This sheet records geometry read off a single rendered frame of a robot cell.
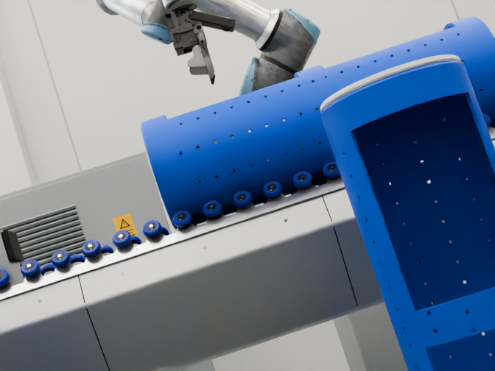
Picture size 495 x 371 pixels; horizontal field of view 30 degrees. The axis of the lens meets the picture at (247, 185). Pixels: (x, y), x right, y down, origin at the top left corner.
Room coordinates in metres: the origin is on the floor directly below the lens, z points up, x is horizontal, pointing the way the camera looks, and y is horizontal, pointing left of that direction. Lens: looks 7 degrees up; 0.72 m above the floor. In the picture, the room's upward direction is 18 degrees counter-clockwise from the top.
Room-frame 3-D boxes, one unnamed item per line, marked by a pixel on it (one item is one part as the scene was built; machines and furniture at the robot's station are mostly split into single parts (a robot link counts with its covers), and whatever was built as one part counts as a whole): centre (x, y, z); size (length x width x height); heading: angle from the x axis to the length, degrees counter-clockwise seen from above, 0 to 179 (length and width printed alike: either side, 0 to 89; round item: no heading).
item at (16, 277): (2.26, 0.61, 1.00); 0.10 x 0.04 x 0.15; 2
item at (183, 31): (2.27, 0.02, 1.43); 0.09 x 0.08 x 0.12; 92
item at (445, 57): (1.73, -0.32, 1.03); 0.28 x 0.28 x 0.01
